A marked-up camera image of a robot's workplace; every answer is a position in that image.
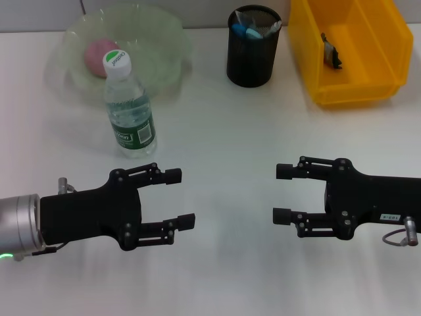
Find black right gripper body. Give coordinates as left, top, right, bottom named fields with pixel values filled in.
left=324, top=157, right=421, bottom=240

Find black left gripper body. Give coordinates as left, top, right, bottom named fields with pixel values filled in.
left=39, top=169, right=144, bottom=252

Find clear green-label water bottle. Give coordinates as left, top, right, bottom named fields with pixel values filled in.
left=102, top=49, right=159, bottom=159

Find green plastic wrapper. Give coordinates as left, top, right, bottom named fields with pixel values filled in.
left=320, top=32, right=343, bottom=70

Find blue teal scissors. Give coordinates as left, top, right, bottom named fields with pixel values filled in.
left=231, top=21, right=263, bottom=41

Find grey white ballpoint pen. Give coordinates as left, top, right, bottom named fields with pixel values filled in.
left=262, top=20, right=283, bottom=38

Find pink peach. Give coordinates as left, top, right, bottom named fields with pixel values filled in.
left=84, top=38, right=119, bottom=78

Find transparent plastic ruler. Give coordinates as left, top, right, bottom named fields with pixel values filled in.
left=235, top=9, right=260, bottom=32

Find black mesh pen cup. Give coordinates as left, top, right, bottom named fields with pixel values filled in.
left=226, top=5, right=283, bottom=89

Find translucent green fruit plate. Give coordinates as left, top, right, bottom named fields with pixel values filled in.
left=45, top=3, right=193, bottom=106

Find yellow plastic bin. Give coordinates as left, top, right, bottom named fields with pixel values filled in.
left=287, top=0, right=414, bottom=108

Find left gripper cable with plug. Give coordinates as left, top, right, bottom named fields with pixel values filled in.
left=12, top=177, right=77, bottom=261

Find gripper cable with plug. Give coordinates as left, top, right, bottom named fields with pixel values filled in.
left=382, top=215, right=419, bottom=247
left=12, top=177, right=77, bottom=261

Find right gripper cable with plug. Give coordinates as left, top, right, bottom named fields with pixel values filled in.
left=382, top=215, right=419, bottom=247

